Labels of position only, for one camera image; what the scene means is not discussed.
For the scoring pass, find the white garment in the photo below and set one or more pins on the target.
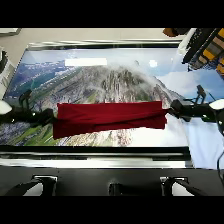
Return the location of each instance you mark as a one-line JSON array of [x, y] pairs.
[[185, 43]]

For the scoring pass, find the pale blue garment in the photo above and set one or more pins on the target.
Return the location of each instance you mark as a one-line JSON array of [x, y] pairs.
[[205, 143]]

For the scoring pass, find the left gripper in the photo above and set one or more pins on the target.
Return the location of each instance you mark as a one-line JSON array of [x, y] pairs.
[[46, 117]]

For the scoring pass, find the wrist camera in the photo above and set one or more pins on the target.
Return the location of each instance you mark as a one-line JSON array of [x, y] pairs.
[[200, 94], [25, 97]]

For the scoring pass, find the black orange striped garment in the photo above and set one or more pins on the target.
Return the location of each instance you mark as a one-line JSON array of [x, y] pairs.
[[210, 50]]

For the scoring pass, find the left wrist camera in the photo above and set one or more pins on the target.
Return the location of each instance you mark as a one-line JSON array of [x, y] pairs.
[[25, 97]]

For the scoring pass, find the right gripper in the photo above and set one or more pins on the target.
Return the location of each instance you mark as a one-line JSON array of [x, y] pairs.
[[176, 109]]

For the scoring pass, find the silver frame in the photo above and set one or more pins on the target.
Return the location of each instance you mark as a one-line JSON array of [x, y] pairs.
[[96, 163]]

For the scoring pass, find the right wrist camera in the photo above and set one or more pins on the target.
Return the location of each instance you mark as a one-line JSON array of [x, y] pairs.
[[200, 94]]

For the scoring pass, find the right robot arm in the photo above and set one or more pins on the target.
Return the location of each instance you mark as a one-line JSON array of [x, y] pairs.
[[206, 111]]

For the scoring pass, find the brown garment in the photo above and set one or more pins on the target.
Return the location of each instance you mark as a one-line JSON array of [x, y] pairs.
[[173, 31]]

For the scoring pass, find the red garment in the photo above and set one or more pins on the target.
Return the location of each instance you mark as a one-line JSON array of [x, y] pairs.
[[106, 118]]

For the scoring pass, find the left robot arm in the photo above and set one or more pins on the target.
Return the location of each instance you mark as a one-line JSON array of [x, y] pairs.
[[20, 115]]

